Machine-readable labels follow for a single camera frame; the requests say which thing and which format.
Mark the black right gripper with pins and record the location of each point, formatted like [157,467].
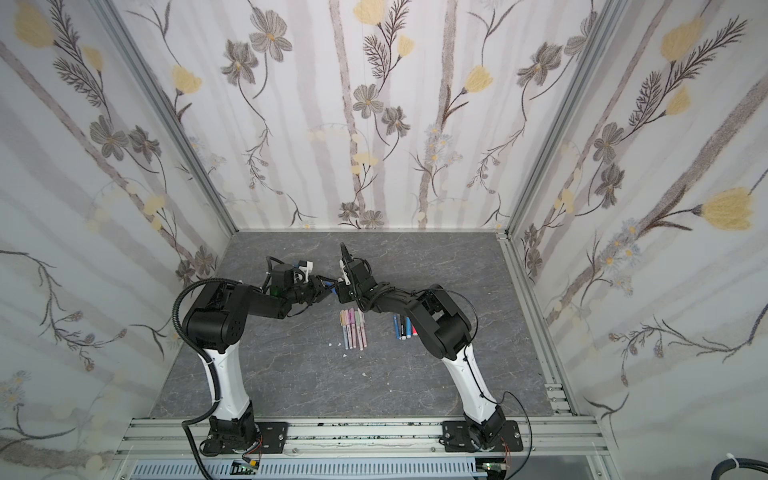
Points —
[352,276]

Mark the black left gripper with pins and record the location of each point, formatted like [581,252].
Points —
[318,288]

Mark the purple pastel pen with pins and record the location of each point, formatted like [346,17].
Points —
[351,311]

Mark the black white marker pen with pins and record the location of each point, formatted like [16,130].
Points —
[402,327]

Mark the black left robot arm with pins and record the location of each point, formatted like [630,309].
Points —
[210,317]

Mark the yellow pastel pen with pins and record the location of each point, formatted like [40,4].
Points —
[344,325]

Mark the pink pastel pen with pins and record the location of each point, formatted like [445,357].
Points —
[349,329]

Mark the small circuit board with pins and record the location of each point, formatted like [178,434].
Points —
[244,468]

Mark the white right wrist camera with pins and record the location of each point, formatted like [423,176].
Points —
[344,273]

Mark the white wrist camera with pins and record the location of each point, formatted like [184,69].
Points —
[344,273]
[302,271]

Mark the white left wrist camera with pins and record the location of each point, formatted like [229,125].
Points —
[302,271]

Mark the white cable duct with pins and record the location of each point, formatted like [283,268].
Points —
[354,468]

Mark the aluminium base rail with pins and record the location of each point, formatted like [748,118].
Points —
[535,448]

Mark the black cable loop corner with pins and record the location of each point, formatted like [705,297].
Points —
[735,463]

